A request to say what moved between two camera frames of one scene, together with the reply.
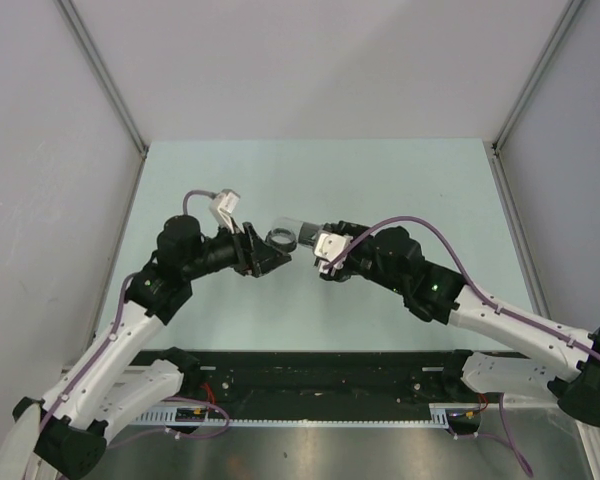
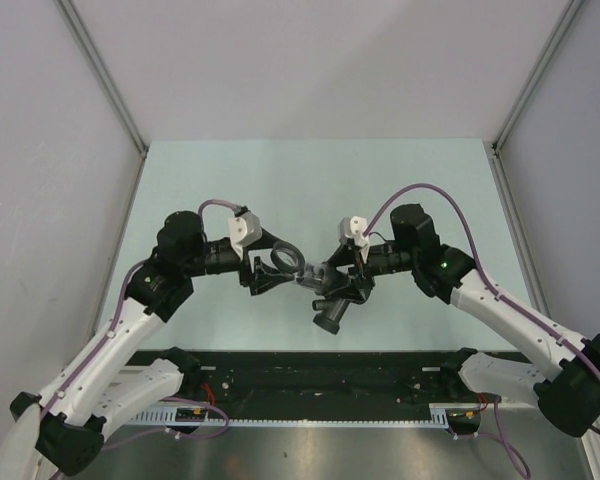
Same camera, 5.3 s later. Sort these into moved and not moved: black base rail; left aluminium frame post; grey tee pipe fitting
Moved: grey tee pipe fitting
Not moved: black base rail; left aluminium frame post
